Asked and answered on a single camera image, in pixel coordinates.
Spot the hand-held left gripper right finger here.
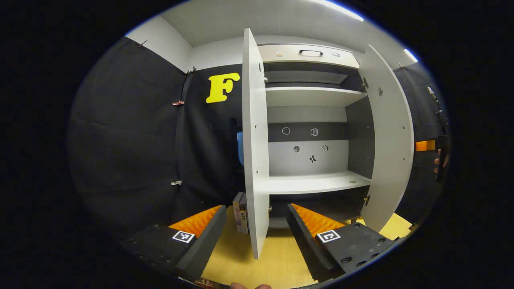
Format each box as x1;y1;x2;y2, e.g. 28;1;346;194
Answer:
286;203;397;283

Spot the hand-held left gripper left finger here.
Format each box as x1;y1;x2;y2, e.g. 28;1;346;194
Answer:
120;205;228;282

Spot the white cabinet door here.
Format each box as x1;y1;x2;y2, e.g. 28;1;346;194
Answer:
242;28;270;260
357;44;414;232

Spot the white and grey cabinet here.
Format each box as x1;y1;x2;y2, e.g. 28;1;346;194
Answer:
257;43;375;229

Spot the white cabinet shelf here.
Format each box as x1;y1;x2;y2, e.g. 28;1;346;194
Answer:
268;171;372;195
265;86;368;108

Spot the beige spine book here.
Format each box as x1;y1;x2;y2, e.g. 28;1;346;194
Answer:
233;191;244;233

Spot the dark spine book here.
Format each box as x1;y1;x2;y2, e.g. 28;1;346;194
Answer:
239;193;250;234

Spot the black backdrop cloth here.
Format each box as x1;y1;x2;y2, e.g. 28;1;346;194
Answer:
66;36;451;241

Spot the long ceiling light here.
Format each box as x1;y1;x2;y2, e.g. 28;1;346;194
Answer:
313;0;364;21

